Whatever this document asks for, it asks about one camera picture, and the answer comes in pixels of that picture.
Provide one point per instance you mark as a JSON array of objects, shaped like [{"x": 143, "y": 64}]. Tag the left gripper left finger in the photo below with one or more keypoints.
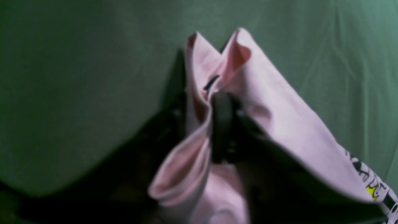
[{"x": 115, "y": 192}]

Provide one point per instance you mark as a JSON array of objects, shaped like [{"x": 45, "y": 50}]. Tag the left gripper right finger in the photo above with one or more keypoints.
[{"x": 278, "y": 188}]

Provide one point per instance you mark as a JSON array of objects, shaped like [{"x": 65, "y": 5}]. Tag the pink t-shirt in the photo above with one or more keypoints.
[{"x": 191, "y": 189}]

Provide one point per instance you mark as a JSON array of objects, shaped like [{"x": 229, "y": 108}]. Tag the grey-green table cloth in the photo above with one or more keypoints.
[{"x": 79, "y": 78}]

